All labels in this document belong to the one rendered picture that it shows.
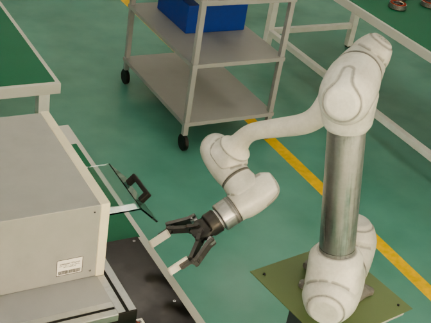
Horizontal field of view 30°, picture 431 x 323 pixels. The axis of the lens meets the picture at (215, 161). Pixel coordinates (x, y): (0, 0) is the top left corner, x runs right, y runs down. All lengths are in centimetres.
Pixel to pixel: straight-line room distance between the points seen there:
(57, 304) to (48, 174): 30
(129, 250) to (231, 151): 45
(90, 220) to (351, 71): 72
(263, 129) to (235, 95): 257
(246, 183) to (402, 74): 394
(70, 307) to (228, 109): 307
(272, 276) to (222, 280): 115
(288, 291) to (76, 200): 96
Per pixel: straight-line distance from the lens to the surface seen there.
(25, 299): 184
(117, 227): 268
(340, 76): 197
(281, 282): 256
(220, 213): 240
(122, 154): 452
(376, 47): 212
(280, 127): 232
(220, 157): 245
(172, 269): 238
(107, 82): 530
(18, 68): 366
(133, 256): 253
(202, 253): 237
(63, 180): 186
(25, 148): 197
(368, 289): 261
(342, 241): 221
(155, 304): 237
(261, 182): 242
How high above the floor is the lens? 234
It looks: 31 degrees down
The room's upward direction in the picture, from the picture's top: 10 degrees clockwise
